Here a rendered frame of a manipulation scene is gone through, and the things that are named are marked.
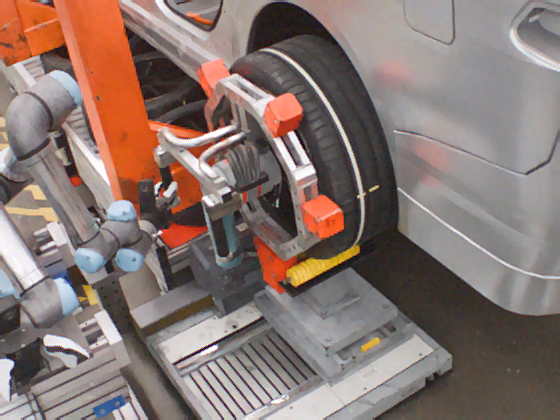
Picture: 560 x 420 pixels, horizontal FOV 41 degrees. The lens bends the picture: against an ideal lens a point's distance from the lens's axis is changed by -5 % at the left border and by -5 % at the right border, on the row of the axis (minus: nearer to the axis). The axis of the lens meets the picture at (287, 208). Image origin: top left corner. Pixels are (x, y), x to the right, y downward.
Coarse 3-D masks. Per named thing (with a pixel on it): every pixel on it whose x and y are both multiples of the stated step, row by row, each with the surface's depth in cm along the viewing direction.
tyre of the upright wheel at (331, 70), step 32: (256, 64) 215; (288, 64) 211; (320, 64) 212; (352, 64) 212; (352, 96) 207; (320, 128) 202; (352, 128) 205; (320, 160) 205; (384, 160) 210; (352, 192) 208; (384, 192) 214; (352, 224) 214; (384, 224) 227; (320, 256) 233
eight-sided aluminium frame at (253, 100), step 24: (216, 96) 227; (240, 96) 211; (264, 96) 209; (288, 144) 208; (288, 168) 204; (312, 168) 205; (312, 192) 208; (264, 216) 250; (264, 240) 244; (288, 240) 238; (312, 240) 216
